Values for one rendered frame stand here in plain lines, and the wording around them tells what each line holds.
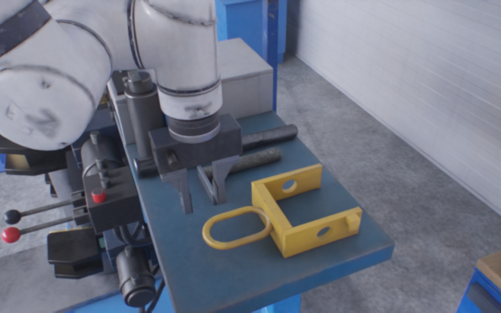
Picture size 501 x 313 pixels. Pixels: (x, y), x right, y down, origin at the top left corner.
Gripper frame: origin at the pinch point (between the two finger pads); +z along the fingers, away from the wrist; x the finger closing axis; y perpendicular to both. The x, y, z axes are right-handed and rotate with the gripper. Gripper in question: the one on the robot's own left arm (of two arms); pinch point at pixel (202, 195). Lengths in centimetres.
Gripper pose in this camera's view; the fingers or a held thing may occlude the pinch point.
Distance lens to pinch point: 70.8
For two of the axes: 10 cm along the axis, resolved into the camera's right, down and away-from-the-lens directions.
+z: 0.2, 8.0, 6.0
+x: 9.3, -2.4, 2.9
